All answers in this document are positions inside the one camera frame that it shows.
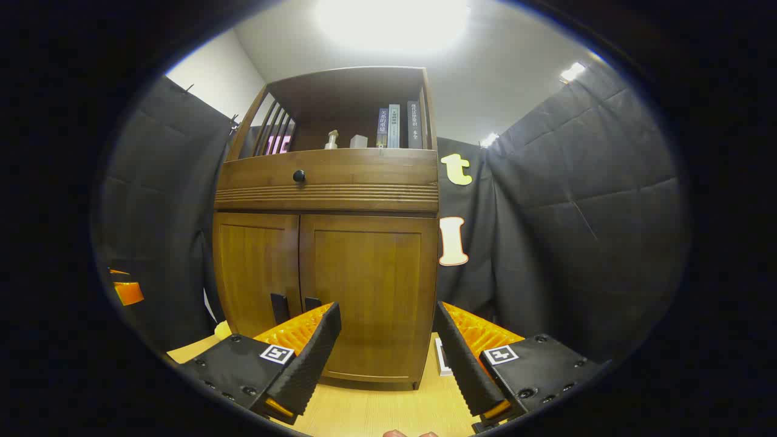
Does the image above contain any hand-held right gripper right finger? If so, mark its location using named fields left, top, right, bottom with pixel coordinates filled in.
left=432, top=300, right=611, bottom=424

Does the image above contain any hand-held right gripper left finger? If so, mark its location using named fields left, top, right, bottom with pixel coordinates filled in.
left=176, top=302, right=342, bottom=425

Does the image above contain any wooden cabinet door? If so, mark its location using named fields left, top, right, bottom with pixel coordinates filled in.
left=214, top=212, right=301, bottom=337
left=299, top=214, right=439, bottom=384

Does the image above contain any wooden double-door shoe cabinet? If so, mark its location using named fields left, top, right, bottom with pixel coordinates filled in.
left=212, top=66, right=441, bottom=390

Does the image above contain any wooden cabinet drawer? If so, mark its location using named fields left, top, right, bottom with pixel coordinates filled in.
left=215, top=149, right=439, bottom=213

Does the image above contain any black backdrop cloth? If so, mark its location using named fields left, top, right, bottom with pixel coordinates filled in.
left=97, top=61, right=690, bottom=365

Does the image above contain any large ceiling light panel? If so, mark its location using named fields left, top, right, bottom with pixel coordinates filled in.
left=314, top=0, right=471, bottom=54

